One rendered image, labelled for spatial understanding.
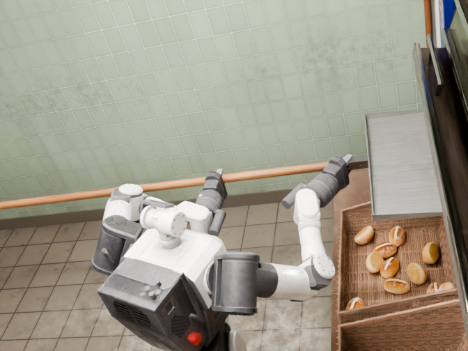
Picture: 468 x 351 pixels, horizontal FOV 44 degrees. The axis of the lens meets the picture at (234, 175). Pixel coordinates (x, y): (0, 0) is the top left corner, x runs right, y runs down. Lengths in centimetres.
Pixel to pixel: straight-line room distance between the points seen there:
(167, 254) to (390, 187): 74
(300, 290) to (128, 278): 45
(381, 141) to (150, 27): 161
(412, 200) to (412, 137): 32
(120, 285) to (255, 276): 35
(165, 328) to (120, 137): 234
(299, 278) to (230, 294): 22
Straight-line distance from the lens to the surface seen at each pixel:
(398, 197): 185
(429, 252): 243
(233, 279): 144
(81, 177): 402
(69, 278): 391
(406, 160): 199
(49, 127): 385
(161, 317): 147
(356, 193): 283
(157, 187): 212
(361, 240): 253
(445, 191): 149
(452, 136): 172
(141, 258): 158
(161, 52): 330
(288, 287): 154
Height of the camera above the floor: 242
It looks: 36 degrees down
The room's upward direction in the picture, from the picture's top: 18 degrees counter-clockwise
